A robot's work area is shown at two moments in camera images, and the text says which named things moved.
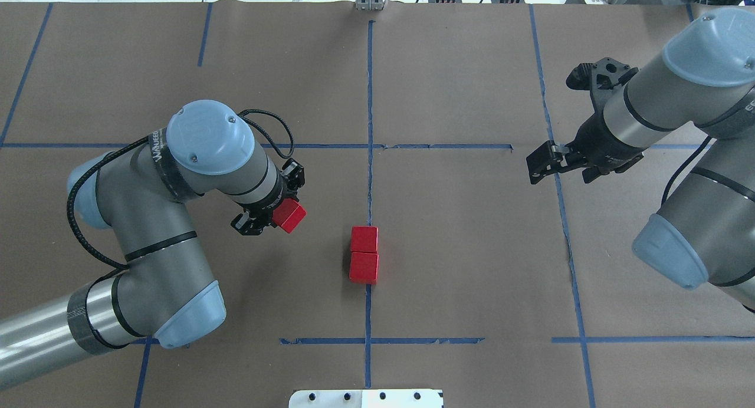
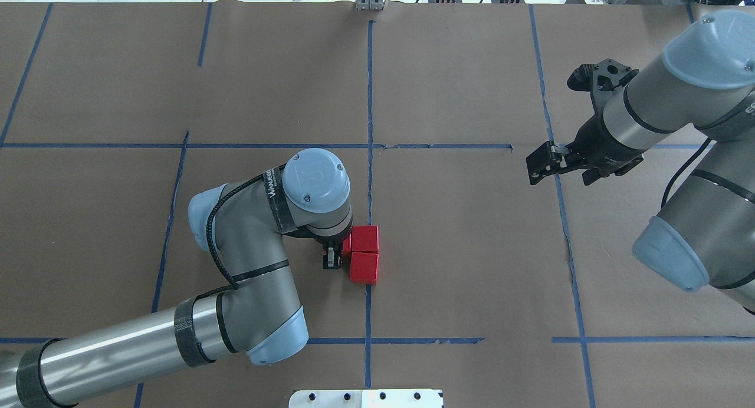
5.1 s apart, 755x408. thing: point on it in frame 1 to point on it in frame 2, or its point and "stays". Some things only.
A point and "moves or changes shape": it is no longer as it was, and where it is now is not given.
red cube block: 364,239 stays
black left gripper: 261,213 to 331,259
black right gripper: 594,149 stays
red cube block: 364,268 stays
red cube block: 288,214 moves or changes shape
